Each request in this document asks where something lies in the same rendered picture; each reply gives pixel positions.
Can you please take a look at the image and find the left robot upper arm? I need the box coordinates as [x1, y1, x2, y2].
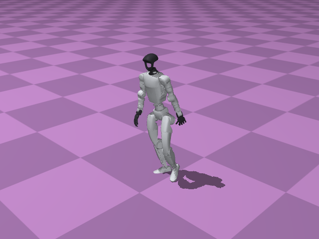
[159, 75, 175, 102]

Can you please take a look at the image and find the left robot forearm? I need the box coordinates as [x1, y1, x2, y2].
[171, 94, 182, 117]

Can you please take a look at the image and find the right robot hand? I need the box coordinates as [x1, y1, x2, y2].
[134, 110, 142, 127]

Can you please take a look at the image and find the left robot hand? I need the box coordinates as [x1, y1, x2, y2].
[176, 113, 186, 125]

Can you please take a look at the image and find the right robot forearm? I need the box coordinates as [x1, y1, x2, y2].
[137, 96, 145, 113]

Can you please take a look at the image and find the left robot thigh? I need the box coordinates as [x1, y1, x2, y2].
[161, 113, 175, 156]

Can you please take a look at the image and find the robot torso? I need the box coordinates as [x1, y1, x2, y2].
[143, 71, 169, 120]

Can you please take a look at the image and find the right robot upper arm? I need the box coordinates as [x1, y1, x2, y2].
[138, 73, 146, 98]

